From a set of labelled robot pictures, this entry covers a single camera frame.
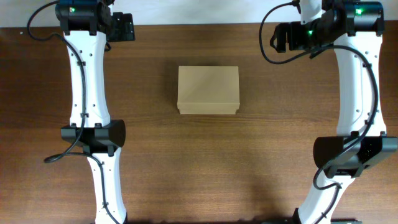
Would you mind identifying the cardboard box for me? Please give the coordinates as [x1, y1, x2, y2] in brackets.
[177, 66, 240, 115]

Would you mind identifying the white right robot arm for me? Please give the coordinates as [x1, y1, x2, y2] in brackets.
[270, 1, 397, 223]

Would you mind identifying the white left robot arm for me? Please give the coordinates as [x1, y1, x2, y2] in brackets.
[55, 1, 136, 223]

